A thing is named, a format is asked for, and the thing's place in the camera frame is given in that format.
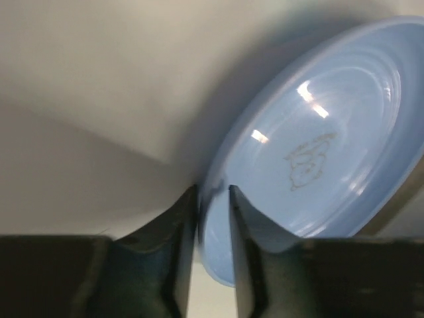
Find blue plastic bowl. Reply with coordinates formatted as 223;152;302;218
197;16;423;286

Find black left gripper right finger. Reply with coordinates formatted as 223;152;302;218
229;185;423;317

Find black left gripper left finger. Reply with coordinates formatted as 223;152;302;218
1;185;198;317

